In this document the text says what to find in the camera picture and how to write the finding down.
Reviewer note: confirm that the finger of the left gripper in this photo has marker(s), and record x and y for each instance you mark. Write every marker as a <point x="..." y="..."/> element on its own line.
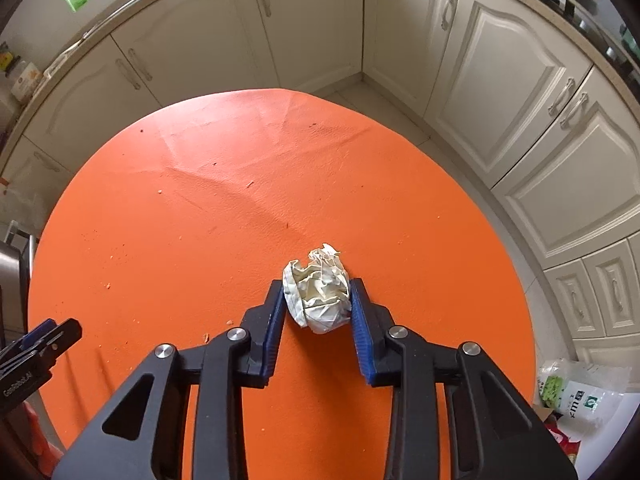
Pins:
<point x="41" y="330"/>
<point x="48" y="348"/>

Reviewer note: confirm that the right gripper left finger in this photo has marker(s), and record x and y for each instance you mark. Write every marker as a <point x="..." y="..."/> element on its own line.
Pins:
<point x="140" y="432"/>

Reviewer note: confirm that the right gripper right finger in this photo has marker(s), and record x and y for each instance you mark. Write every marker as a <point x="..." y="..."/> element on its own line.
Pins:
<point x="494" y="433"/>

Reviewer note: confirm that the white paper ball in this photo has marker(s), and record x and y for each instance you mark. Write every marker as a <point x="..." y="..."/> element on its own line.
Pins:
<point x="318" y="293"/>

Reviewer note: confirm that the cream kitchen cabinets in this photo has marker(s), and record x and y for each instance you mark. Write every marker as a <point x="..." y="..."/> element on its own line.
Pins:
<point x="513" y="87"/>

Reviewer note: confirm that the stainless steel appliance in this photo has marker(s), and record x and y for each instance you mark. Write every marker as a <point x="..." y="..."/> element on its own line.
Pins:
<point x="18" y="248"/>

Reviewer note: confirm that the white plastic bag on floor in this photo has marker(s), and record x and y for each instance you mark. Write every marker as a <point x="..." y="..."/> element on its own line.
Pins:
<point x="590" y="393"/>

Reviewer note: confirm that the orange round tablecloth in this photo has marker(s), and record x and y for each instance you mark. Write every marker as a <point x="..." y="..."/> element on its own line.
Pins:
<point x="181" y="222"/>

